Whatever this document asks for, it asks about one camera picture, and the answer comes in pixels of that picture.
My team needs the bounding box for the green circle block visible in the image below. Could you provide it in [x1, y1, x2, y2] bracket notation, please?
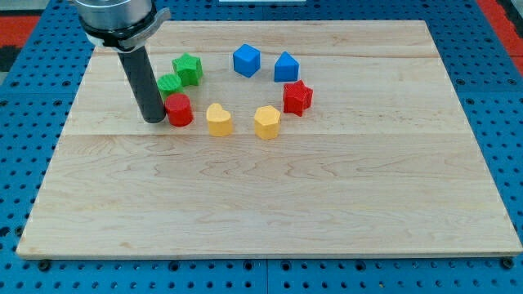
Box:
[157, 73, 184, 100]

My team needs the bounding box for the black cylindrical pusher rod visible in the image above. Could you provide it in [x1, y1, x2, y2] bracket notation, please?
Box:
[118, 47, 166, 123]

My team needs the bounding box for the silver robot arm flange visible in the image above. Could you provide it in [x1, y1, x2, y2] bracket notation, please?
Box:
[73, 0, 172, 53]

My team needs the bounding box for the red star block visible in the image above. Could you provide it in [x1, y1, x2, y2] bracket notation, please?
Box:
[283, 80, 314, 117]

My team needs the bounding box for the green star block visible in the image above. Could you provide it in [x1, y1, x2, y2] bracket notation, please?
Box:
[172, 52, 203, 87]

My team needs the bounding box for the yellow hexagon block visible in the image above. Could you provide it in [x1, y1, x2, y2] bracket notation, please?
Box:
[254, 105, 281, 140]

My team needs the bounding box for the light wooden board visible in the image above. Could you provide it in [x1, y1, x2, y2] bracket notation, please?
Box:
[17, 20, 522, 260]

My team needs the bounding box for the yellow heart block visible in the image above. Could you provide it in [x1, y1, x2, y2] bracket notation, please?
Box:
[206, 103, 234, 137]

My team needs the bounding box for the blue triangle block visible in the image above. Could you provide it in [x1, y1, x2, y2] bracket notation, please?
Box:
[274, 51, 300, 82]

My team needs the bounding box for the blue cube block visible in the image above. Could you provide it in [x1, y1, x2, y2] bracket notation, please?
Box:
[233, 43, 261, 78]

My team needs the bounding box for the red cylinder block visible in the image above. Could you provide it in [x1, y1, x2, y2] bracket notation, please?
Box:
[164, 93, 194, 127]

